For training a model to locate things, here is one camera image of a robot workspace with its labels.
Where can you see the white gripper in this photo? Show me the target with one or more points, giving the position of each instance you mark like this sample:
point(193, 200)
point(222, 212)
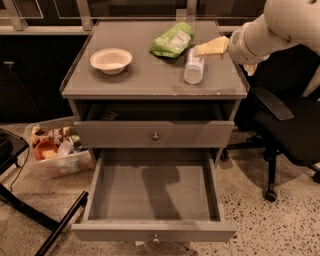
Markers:
point(238, 47)

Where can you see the clear plastic water bottle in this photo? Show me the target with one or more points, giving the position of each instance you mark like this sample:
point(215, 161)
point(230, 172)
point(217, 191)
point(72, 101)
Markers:
point(194, 68)

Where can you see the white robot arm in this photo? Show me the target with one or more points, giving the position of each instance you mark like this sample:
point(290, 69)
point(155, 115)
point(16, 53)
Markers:
point(283, 25)

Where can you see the grey drawer cabinet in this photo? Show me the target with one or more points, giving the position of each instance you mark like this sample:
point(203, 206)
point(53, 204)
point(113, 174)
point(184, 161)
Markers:
point(150, 88)

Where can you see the closed grey upper drawer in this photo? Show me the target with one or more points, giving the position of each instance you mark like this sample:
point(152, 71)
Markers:
point(138, 134)

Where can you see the open grey middle drawer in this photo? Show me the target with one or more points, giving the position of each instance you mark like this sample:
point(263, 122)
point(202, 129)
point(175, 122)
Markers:
point(137, 193)

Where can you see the green snack bag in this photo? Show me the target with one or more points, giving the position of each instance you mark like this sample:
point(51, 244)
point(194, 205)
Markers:
point(173, 42)

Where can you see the black office chair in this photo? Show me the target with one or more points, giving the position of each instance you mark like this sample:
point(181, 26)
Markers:
point(284, 120)

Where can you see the round brass upper knob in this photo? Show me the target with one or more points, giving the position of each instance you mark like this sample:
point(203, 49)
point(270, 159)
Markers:
point(155, 136)

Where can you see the round brass knob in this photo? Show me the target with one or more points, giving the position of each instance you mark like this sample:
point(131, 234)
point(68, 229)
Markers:
point(156, 241)
point(155, 136)

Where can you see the white paper bowl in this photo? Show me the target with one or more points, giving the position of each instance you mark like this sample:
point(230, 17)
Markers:
point(111, 61)

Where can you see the round brass lower knob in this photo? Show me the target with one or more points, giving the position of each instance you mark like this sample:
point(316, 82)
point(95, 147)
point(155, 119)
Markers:
point(156, 241)

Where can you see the clear plastic storage bin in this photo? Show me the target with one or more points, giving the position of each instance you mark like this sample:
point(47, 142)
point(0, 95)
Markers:
point(72, 157)

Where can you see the orange bowl in bin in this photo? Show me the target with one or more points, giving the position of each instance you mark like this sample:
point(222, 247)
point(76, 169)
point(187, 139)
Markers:
point(45, 149)

